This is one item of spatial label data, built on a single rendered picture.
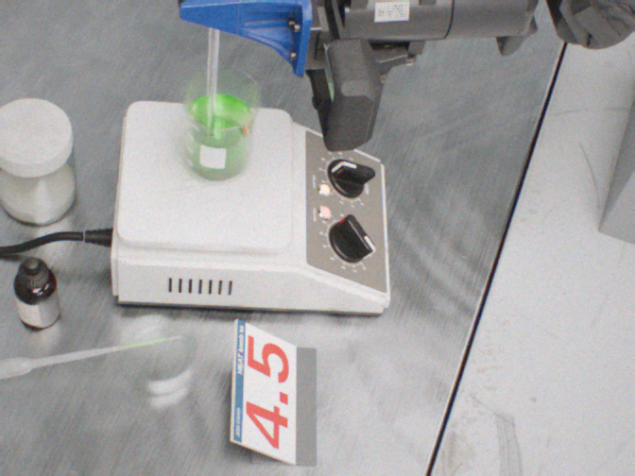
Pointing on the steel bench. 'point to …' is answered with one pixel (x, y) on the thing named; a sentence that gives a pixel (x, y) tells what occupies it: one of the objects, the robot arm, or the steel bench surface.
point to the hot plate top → (163, 118)
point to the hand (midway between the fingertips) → (238, 3)
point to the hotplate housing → (239, 267)
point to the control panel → (372, 270)
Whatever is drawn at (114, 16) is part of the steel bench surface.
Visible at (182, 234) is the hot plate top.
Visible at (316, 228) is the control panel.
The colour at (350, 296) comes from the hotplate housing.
